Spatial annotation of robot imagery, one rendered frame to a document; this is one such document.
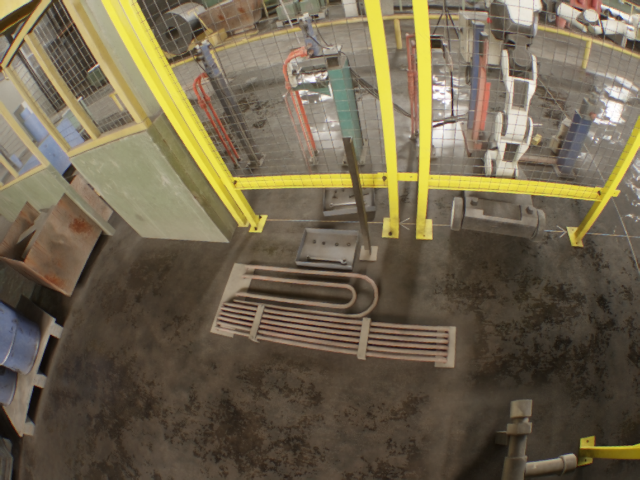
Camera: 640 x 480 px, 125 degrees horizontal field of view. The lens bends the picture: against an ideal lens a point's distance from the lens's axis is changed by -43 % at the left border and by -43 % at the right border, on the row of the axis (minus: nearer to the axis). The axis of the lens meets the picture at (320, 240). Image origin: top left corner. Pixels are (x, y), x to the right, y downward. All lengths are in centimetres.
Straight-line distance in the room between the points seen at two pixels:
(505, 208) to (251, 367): 171
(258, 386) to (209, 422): 38
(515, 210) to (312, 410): 156
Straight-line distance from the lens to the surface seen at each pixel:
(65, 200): 312
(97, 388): 255
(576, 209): 238
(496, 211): 178
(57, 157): 621
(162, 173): 179
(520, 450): 139
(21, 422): 348
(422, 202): 162
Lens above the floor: 149
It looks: 53 degrees down
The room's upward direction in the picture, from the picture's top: 22 degrees counter-clockwise
